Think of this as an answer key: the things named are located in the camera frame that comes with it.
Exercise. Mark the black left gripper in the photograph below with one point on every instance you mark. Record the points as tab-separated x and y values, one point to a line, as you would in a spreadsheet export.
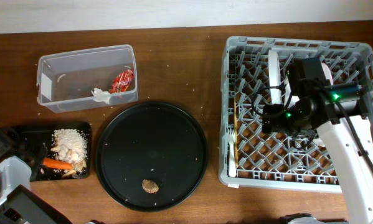
39	150

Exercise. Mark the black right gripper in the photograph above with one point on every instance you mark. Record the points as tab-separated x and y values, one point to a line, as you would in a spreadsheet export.
271	124

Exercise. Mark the brown cookie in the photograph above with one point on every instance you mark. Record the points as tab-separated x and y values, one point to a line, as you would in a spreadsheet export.
150	186

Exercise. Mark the wooden chopstick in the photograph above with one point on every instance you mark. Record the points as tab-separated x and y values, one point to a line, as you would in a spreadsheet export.
235	133

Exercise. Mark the white plastic fork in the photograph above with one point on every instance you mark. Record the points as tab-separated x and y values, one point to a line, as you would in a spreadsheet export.
231	141

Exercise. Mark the round black tray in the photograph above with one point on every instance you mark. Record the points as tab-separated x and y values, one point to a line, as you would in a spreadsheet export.
156	141

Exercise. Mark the red snack wrapper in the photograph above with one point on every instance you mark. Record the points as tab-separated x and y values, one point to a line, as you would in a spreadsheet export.
122	82

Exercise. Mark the clear plastic waste bin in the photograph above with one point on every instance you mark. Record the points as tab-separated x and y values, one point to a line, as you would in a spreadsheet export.
65	80

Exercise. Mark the orange carrot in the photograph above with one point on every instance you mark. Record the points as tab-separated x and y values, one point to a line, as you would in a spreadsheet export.
52	163

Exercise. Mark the black rectangular tray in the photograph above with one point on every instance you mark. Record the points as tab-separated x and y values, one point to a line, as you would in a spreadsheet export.
43	133

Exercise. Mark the small white cup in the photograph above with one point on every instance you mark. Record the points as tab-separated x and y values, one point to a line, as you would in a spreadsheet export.
318	142

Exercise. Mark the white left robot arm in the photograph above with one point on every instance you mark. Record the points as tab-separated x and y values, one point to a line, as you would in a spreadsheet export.
19	166

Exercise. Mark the pile of rice and scraps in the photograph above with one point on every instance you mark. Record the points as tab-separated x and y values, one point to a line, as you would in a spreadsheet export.
70	145

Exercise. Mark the grey plastic dishwasher rack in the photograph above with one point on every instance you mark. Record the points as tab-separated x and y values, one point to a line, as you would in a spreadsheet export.
276	161

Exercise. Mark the grey plate with food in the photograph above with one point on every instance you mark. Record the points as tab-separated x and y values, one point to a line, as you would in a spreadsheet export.
274	77

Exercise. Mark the white paper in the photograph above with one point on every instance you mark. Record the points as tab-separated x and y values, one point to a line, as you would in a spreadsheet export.
101	96

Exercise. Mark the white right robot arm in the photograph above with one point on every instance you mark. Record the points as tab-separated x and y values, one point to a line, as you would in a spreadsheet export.
306	100

